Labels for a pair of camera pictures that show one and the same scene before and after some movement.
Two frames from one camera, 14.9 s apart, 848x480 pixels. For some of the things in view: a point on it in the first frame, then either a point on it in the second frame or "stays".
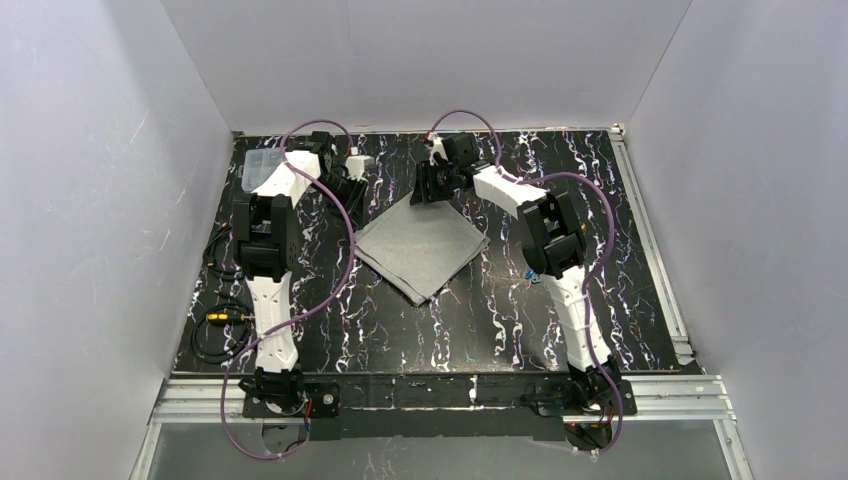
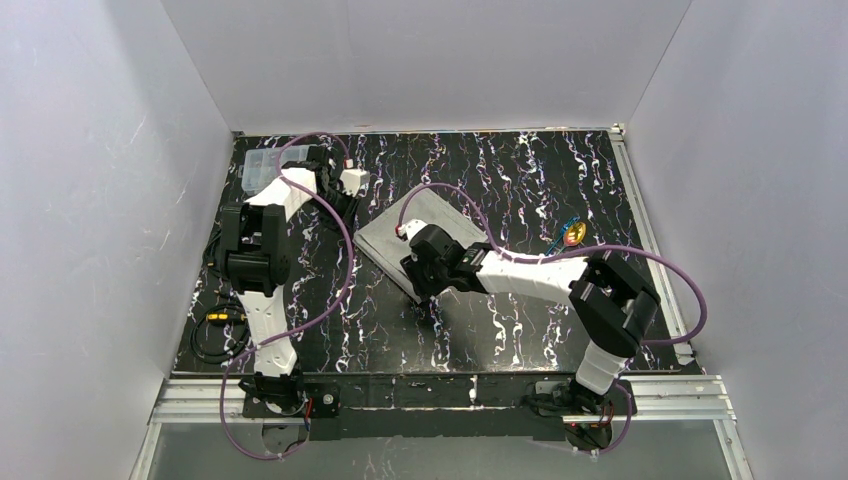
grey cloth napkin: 419,248 stays
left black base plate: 321,400 stays
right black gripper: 431,183 → 416,277
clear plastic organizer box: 257,166 stays
